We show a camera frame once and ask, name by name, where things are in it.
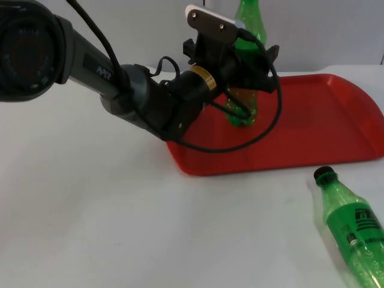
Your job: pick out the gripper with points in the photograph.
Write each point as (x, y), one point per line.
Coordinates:
(216, 57)

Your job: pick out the green plastic bottle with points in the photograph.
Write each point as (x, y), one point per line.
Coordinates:
(354, 216)
(249, 18)

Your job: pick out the red tray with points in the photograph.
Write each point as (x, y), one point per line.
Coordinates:
(300, 126)

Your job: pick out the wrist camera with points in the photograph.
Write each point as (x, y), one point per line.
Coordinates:
(210, 22)

